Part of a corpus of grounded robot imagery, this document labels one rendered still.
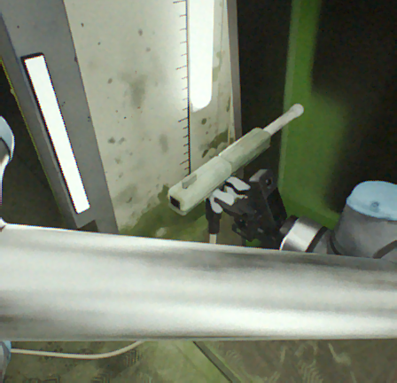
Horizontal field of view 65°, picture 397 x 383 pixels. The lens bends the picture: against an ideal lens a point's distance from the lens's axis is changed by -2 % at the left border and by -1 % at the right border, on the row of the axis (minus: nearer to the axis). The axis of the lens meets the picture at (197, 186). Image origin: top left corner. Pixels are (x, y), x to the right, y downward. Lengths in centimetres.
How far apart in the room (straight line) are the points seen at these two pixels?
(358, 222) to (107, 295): 38
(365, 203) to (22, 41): 96
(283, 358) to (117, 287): 147
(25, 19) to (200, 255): 93
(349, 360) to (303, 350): 20
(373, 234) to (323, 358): 128
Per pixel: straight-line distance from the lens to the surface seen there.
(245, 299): 28
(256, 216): 63
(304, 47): 111
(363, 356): 180
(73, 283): 24
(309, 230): 60
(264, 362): 165
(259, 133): 77
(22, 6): 108
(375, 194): 51
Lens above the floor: 157
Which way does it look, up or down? 40 degrees down
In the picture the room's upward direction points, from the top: straight up
